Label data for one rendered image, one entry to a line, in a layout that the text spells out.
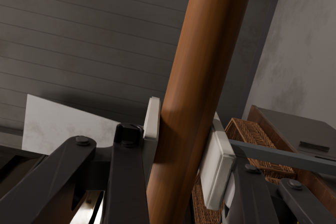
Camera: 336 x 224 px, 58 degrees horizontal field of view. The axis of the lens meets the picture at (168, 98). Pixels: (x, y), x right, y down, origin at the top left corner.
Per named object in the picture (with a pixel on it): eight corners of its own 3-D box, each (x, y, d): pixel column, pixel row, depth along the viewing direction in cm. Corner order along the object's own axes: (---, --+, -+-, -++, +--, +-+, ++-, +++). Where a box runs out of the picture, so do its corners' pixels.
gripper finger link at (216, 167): (221, 153, 14) (237, 156, 14) (205, 107, 20) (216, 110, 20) (204, 209, 14) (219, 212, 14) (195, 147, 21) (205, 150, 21)
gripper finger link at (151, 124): (145, 197, 14) (129, 194, 14) (152, 138, 21) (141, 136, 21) (158, 140, 13) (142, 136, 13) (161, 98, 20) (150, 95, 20)
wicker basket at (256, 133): (260, 271, 130) (198, 260, 129) (233, 194, 184) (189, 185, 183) (299, 174, 117) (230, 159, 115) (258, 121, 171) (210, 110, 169)
